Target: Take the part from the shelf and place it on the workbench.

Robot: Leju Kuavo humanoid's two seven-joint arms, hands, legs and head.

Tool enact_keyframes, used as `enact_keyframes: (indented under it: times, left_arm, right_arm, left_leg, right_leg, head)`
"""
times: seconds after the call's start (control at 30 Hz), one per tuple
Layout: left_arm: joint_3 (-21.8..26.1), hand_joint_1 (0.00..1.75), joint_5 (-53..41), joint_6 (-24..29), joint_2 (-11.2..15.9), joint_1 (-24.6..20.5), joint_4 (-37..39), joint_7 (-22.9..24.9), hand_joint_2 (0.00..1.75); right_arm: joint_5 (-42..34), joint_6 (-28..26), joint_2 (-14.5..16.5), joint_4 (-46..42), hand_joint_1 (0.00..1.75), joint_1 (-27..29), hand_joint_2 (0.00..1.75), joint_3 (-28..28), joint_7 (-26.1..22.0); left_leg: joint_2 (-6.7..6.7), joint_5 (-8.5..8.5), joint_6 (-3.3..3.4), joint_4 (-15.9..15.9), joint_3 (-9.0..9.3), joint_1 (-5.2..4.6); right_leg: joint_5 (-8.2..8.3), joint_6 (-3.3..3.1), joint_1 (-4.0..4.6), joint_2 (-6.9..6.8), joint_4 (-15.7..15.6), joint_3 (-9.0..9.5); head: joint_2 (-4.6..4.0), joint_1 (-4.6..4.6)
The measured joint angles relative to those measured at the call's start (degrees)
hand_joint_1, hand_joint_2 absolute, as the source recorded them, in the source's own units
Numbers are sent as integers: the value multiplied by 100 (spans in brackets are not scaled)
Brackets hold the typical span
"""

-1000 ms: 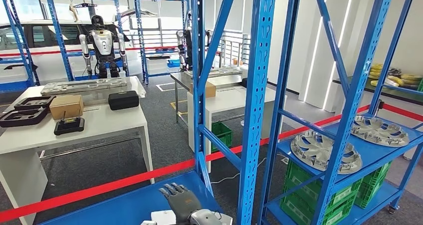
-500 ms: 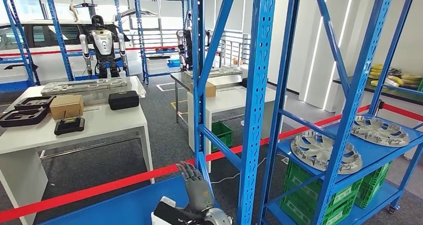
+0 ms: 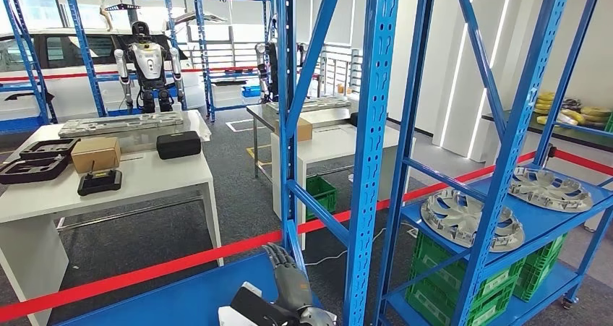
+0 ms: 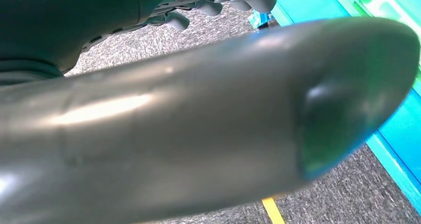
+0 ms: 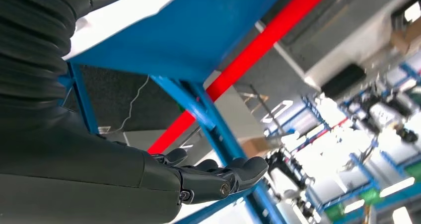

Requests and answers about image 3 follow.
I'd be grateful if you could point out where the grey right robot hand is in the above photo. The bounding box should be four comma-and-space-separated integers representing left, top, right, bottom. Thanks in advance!
262, 242, 315, 315

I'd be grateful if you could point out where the grey metal panel part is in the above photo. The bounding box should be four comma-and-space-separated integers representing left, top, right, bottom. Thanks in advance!
58, 111, 185, 139
265, 97, 353, 115

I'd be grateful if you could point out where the green plastic crate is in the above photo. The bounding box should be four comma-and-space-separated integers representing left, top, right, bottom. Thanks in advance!
523, 233, 569, 275
306, 174, 338, 221
411, 231, 526, 297
404, 265, 520, 326
512, 257, 560, 304

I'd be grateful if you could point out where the white table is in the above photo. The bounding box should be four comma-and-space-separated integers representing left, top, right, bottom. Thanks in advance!
0, 109, 226, 326
270, 124, 416, 251

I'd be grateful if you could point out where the cardboard box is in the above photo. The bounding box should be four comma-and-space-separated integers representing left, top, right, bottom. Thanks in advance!
70, 137, 122, 174
274, 117, 314, 143

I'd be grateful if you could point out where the silver wheel hubcap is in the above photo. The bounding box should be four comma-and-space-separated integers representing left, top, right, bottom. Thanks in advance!
507, 166, 593, 214
420, 187, 526, 254

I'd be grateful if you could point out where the white storage box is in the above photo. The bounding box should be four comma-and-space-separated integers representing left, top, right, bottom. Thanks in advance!
210, 80, 246, 109

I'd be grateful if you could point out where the silver black humanoid robot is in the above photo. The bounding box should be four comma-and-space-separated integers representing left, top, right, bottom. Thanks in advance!
113, 20, 187, 114
254, 25, 311, 105

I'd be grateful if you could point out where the black remote controller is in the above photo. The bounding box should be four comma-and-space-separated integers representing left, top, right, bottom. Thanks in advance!
77, 160, 124, 197

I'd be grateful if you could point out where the white metal railing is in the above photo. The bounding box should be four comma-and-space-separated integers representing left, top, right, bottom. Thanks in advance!
317, 45, 368, 100

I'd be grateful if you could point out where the black foam tray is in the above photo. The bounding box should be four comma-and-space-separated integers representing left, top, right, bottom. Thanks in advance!
0, 154, 72, 185
19, 137, 82, 161

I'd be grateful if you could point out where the grey car hood panel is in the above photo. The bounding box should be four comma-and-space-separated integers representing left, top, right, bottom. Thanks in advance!
167, 10, 229, 27

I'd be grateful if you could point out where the white car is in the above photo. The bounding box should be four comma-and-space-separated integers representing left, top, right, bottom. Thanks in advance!
0, 27, 207, 121

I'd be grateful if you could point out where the black hanger bar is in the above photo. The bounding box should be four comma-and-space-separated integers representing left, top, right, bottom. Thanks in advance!
104, 1, 142, 12

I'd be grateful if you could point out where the dark side table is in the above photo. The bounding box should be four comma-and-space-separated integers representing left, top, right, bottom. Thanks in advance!
481, 111, 613, 155

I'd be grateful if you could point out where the white floor cable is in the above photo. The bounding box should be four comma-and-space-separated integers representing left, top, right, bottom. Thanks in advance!
304, 223, 418, 267

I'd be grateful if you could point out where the beige hanging strap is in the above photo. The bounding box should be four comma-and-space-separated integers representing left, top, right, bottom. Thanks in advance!
100, 4, 116, 33

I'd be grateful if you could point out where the yellow coiled hoses pile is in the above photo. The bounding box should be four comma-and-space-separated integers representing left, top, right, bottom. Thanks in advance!
533, 92, 613, 129

